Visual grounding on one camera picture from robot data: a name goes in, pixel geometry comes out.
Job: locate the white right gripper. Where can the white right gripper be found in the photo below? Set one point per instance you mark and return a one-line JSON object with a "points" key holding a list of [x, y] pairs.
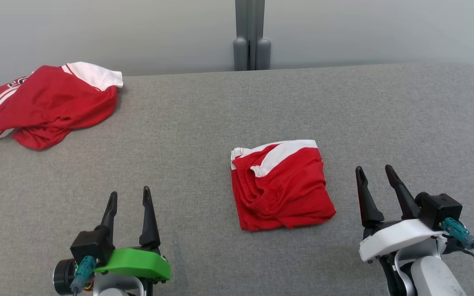
{"points": [[397, 238]]}

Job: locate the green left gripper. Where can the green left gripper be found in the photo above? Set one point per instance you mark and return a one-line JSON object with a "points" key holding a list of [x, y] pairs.
{"points": [[138, 263]]}

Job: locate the red shorts with white stripes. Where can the red shorts with white stripes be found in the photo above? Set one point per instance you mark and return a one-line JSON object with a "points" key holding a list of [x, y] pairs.
{"points": [[286, 189]]}

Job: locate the red Bulls jersey white sleeves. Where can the red Bulls jersey white sleeves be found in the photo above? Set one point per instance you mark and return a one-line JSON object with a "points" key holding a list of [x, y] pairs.
{"points": [[52, 107]]}

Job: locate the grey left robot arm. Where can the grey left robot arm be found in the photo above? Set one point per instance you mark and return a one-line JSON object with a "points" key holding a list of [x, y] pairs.
{"points": [[117, 285]]}

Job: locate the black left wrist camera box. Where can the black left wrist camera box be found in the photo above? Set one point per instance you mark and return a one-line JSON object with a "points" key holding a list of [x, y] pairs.
{"points": [[93, 244]]}

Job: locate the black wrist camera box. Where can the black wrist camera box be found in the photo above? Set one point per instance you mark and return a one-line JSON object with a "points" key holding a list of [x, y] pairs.
{"points": [[440, 209], [93, 244]]}

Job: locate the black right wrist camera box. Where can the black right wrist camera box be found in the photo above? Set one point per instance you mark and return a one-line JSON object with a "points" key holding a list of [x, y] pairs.
{"points": [[440, 209]]}

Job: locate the grey vertical post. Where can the grey vertical post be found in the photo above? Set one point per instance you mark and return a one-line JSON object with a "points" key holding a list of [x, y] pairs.
{"points": [[252, 37]]}

